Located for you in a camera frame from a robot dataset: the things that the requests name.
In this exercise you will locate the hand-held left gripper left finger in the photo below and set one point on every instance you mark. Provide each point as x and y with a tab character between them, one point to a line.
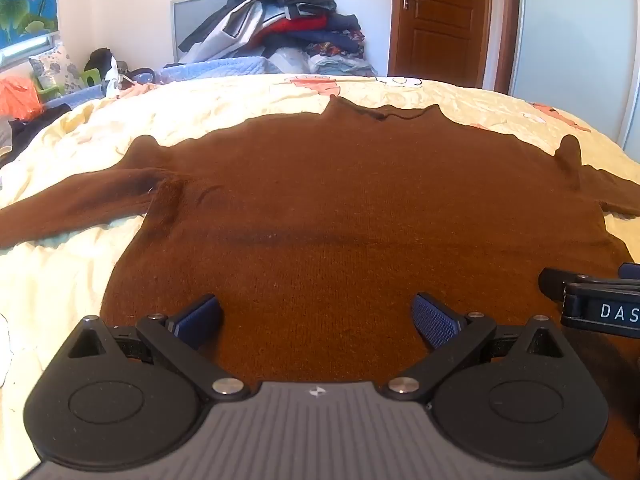
197	317

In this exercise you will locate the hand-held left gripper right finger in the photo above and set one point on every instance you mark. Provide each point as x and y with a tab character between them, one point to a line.
434	316

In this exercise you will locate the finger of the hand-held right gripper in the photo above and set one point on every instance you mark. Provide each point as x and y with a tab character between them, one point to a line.
555	280
631	271

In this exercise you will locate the brown knit sweater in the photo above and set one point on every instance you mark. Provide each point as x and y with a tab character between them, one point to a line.
325	210

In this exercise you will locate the pile of mixed clothes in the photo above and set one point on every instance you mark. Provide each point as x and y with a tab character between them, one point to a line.
280	25

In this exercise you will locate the yellow flower print bedsheet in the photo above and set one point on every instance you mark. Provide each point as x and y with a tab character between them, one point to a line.
75	285

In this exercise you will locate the white wardrobe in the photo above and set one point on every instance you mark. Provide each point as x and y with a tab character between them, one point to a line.
565	50

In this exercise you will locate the light blue quilt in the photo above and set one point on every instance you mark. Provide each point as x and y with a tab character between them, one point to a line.
215	67

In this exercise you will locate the black cloth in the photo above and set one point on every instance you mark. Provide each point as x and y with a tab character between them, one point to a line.
35	125

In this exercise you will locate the white plastic bag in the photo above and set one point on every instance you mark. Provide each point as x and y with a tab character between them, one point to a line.
116	79

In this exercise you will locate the green plastic stool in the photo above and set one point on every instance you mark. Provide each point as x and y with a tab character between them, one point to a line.
95	76

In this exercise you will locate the dark bag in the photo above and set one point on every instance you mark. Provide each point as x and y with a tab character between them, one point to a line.
99	59

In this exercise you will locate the orange cloth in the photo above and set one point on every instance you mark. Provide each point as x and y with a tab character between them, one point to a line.
17	97

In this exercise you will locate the brown wooden door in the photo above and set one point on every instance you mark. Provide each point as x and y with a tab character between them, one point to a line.
440	20

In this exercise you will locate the floral pillow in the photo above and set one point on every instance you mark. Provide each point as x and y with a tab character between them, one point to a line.
55	67

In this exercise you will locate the grey flat panel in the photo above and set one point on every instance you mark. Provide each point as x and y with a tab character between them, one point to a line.
192	15

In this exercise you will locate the white window frame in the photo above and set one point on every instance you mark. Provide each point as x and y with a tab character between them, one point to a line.
25	49

